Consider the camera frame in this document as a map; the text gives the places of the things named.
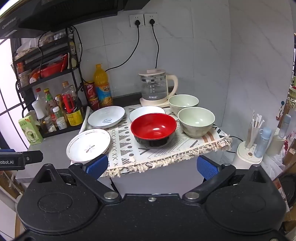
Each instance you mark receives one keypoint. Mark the black range hood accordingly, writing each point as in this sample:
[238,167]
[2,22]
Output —
[57,14]

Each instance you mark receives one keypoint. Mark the small glass jar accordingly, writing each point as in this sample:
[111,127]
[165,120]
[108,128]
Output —
[49,125]

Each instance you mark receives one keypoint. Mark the red plastic basin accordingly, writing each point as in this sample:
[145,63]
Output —
[49,69]

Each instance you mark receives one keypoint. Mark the red drink can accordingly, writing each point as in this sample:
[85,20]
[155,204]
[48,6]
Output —
[94,104]
[90,90]

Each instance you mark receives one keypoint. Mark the yellow cap sauce bottle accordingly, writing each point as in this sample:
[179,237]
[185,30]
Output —
[49,102]

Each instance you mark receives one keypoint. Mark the small white jar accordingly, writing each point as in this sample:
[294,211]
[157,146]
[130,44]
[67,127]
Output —
[61,123]

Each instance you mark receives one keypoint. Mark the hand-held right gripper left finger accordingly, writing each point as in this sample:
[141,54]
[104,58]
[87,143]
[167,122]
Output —
[98,165]

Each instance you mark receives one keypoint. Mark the white plate with small print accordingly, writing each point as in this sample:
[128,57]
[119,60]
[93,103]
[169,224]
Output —
[143,112]

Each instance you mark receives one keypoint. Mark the pale green bowl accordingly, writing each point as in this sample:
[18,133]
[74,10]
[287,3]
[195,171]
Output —
[182,102]
[195,120]

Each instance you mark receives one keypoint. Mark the orange juice bottle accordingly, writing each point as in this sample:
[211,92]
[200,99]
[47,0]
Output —
[101,85]

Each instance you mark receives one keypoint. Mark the white plate with script print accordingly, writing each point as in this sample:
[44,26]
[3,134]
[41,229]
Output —
[104,115]

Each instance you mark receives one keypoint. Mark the green carton box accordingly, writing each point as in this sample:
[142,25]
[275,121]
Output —
[30,131]

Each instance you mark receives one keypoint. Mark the red and black bowl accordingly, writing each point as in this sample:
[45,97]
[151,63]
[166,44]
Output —
[152,128]

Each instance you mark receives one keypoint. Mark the white straw holder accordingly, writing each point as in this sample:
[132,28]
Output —
[253,129]

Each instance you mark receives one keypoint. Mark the cream chopstick holder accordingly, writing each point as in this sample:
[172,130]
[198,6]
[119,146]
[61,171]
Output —
[246,156]

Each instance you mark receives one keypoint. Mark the white canister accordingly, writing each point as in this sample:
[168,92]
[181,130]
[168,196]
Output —
[276,144]

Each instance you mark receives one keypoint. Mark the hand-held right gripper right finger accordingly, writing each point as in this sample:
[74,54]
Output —
[207,168]

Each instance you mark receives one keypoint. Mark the cream kettle base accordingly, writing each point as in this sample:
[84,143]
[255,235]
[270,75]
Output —
[148,103]

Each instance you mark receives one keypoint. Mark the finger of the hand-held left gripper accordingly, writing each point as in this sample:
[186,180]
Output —
[34,157]

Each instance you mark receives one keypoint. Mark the patterned fringed cloth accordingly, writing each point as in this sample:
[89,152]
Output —
[124,143]

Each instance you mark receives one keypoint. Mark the white plate with flower print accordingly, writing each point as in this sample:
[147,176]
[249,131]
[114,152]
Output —
[85,146]

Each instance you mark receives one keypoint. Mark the light blue bottle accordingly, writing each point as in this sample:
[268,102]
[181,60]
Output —
[262,143]

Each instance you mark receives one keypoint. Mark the white wall socket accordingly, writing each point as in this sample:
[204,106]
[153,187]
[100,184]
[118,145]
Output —
[134,20]
[148,17]

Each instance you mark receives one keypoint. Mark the white cap green label bottle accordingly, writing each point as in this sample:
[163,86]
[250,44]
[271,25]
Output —
[56,114]

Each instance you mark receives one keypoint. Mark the tall white cap bottle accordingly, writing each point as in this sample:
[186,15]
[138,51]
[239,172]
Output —
[38,111]

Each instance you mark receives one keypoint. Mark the black metal rack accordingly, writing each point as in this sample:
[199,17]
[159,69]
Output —
[57,73]

